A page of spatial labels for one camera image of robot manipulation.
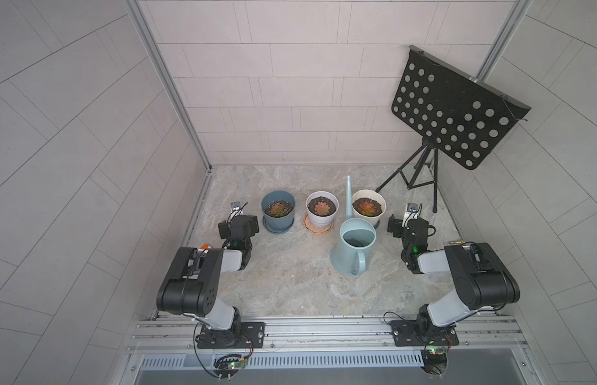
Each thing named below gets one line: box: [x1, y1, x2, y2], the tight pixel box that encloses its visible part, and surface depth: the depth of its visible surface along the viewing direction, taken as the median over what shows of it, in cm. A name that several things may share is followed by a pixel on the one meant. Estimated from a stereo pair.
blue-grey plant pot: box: [260, 190, 296, 236], surface depth 93 cm
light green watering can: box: [329, 174, 377, 277], surface depth 75 cm
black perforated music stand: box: [375, 45, 533, 213], surface depth 76 cm
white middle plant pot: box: [304, 190, 340, 229], surface depth 93 cm
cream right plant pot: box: [351, 189, 387, 226], surface depth 94 cm
